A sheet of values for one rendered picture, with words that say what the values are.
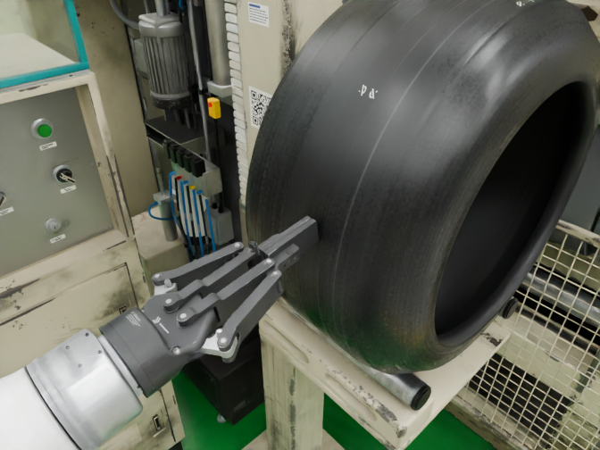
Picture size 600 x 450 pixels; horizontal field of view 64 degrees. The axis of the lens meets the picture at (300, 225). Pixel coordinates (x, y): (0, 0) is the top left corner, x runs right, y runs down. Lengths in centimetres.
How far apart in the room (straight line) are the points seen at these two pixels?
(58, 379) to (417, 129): 38
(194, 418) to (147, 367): 144
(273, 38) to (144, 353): 53
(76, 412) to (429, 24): 49
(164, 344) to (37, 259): 73
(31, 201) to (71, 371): 68
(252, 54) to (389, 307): 50
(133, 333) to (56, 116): 66
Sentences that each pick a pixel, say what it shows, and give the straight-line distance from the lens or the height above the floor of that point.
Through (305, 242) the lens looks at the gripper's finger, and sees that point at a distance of 52.
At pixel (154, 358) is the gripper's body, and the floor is 122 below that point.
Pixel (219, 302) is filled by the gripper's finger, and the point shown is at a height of 123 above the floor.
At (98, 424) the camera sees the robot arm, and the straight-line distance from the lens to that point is 43.
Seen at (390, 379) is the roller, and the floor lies 91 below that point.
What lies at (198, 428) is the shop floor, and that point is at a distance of 185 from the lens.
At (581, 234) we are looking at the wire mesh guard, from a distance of 107.
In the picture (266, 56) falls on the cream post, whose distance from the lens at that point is 82.
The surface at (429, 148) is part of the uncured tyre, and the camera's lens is 48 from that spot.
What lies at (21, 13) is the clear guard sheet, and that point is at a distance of 96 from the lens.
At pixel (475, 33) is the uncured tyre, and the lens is 55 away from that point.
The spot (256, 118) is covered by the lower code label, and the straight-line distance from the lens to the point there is 89.
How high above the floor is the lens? 155
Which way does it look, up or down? 36 degrees down
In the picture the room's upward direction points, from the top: straight up
